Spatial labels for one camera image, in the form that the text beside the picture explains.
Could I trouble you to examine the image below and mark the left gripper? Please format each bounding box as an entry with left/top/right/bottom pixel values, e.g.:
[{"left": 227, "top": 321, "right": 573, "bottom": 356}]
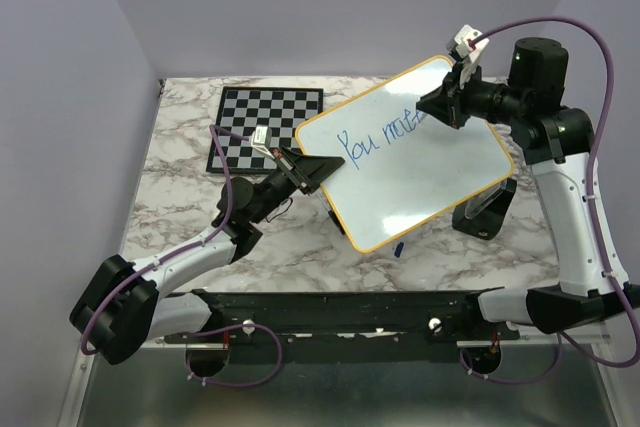
[{"left": 250, "top": 145, "right": 344, "bottom": 225}]

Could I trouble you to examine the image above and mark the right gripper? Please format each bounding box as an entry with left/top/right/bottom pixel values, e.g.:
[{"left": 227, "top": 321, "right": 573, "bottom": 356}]
[{"left": 418, "top": 58, "right": 528, "bottom": 129}]

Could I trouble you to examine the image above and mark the yellow framed whiteboard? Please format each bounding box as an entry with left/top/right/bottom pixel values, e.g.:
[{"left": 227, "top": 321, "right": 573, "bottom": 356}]
[{"left": 295, "top": 55, "right": 515, "bottom": 253}]

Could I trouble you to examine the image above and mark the blue marker cap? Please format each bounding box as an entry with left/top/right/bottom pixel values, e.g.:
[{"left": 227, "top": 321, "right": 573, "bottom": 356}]
[{"left": 394, "top": 242, "right": 404, "bottom": 258}]

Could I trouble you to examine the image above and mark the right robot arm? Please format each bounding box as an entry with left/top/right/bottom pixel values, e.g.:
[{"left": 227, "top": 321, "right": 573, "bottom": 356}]
[{"left": 416, "top": 30, "right": 639, "bottom": 339}]

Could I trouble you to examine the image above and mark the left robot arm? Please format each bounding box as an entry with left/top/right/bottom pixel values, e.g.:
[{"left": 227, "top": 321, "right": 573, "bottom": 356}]
[{"left": 69, "top": 147, "right": 345, "bottom": 365}]

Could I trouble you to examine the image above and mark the black white chessboard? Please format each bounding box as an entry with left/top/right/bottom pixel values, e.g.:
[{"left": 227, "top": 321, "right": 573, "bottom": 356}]
[{"left": 206, "top": 86, "right": 325, "bottom": 177}]

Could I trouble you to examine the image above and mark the black eraser holder stand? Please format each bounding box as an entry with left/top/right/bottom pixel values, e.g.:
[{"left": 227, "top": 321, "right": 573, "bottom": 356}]
[{"left": 452, "top": 177, "right": 517, "bottom": 241}]

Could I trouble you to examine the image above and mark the black wire board easel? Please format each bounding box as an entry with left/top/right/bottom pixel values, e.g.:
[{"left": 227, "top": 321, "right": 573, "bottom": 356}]
[{"left": 321, "top": 195, "right": 346, "bottom": 236}]

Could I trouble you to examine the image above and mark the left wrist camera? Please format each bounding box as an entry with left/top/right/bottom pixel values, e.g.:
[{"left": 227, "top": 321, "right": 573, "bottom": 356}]
[{"left": 249, "top": 125, "right": 273, "bottom": 159}]

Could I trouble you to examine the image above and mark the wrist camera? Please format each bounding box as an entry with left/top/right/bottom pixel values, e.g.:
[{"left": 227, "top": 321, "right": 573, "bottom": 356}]
[
  {"left": 446, "top": 24, "right": 489, "bottom": 88},
  {"left": 249, "top": 125, "right": 273, "bottom": 159}
]

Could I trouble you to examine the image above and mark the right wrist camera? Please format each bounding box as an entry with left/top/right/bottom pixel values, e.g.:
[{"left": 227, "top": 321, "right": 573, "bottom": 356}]
[{"left": 446, "top": 24, "right": 489, "bottom": 88}]

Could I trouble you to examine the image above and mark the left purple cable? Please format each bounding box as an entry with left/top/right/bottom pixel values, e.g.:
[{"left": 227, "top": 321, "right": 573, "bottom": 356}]
[{"left": 79, "top": 124, "right": 254, "bottom": 356}]

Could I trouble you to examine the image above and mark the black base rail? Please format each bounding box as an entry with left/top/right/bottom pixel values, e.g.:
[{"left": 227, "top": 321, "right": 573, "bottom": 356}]
[{"left": 166, "top": 290, "right": 519, "bottom": 364}]

